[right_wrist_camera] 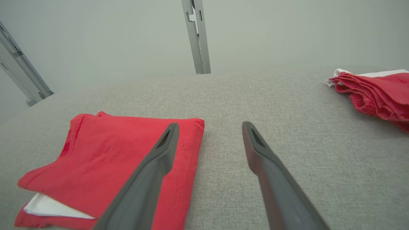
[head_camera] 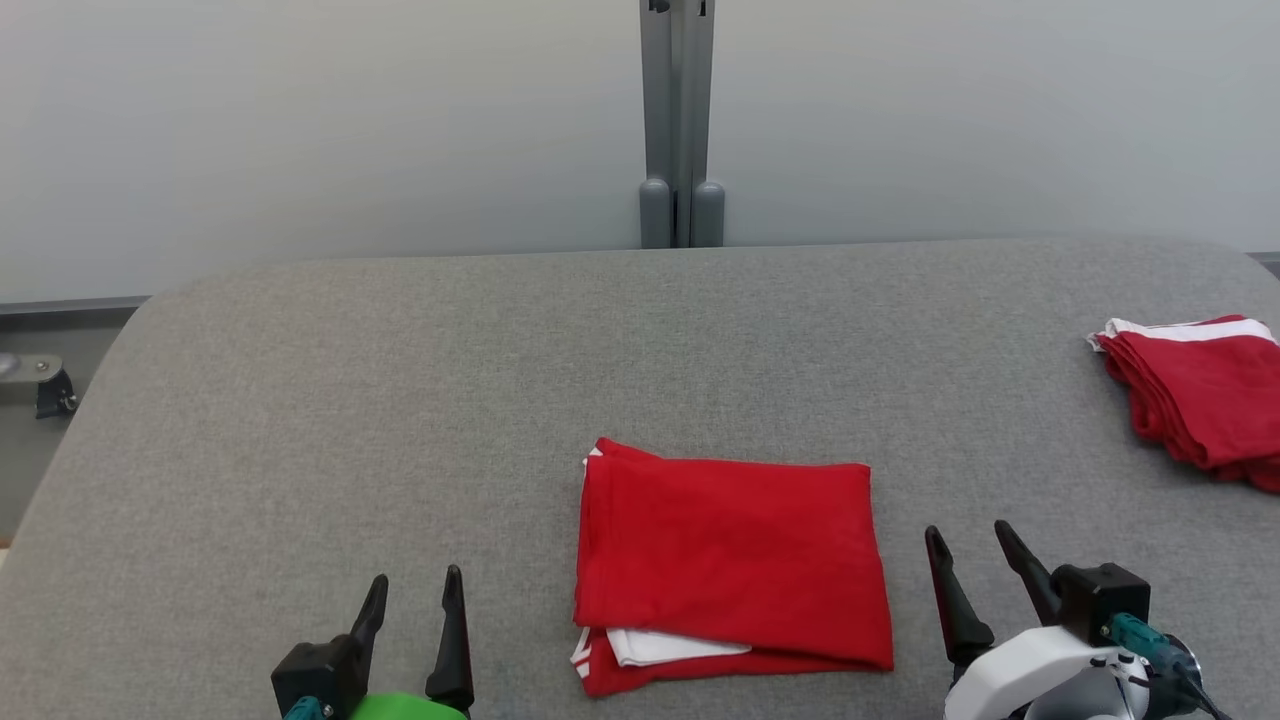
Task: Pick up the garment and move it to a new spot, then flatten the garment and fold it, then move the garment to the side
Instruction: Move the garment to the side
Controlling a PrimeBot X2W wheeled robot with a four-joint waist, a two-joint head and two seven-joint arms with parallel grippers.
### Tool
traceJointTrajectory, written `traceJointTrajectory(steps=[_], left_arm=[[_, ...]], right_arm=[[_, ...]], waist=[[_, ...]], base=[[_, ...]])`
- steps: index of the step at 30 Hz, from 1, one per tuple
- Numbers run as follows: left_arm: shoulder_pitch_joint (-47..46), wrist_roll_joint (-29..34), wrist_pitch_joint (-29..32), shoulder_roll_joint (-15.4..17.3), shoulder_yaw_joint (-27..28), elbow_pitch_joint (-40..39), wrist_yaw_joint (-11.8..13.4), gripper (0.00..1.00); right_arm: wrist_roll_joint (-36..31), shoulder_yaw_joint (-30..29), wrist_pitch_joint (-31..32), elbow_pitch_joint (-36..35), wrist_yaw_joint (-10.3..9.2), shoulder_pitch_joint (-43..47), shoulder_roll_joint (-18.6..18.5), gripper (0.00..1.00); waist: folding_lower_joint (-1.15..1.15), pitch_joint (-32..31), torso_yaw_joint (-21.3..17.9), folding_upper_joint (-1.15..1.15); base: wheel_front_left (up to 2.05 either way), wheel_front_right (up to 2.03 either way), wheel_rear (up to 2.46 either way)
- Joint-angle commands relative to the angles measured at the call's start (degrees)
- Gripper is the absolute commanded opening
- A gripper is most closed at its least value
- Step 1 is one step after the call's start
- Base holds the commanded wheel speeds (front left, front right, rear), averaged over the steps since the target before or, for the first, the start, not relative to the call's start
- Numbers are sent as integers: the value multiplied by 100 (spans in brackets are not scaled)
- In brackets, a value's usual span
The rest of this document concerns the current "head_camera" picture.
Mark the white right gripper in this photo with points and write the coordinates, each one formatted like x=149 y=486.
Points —
x=1030 y=670

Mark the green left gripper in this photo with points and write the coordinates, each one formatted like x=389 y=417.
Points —
x=405 y=708

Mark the red and white basketball jersey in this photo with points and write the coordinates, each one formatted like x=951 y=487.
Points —
x=730 y=550

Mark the red shorts with white trim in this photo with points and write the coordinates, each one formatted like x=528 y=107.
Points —
x=1200 y=400

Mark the grey baseboard strip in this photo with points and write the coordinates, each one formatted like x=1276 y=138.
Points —
x=1265 y=265
x=70 y=305

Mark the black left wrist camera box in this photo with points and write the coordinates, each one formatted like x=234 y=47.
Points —
x=315 y=675

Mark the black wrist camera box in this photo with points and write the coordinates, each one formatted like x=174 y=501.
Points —
x=315 y=675
x=1100 y=600

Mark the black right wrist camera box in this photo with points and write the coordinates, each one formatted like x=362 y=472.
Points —
x=1100 y=600

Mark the teal left camera connector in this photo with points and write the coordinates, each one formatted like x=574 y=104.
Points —
x=302 y=710

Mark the teal camera connector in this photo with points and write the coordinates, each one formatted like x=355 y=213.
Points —
x=1145 y=640
x=302 y=710

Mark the teal right camera connector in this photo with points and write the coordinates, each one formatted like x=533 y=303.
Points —
x=1145 y=640

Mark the black and metal floor bracket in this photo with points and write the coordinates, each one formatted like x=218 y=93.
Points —
x=45 y=390

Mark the grey metal double post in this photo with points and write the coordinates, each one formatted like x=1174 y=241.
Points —
x=680 y=100

